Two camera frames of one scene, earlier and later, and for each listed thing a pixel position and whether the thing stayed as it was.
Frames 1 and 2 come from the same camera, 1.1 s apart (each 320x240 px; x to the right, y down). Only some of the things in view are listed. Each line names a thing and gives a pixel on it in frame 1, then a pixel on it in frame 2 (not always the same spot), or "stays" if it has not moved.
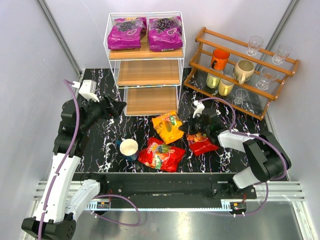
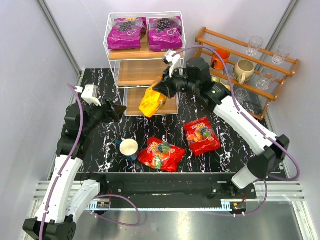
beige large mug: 243,71 stays
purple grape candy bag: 126,33 stays
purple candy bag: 165,33 stays
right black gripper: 194,125 to 167,85
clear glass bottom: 240,94 stays
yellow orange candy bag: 168,125 to 153,101
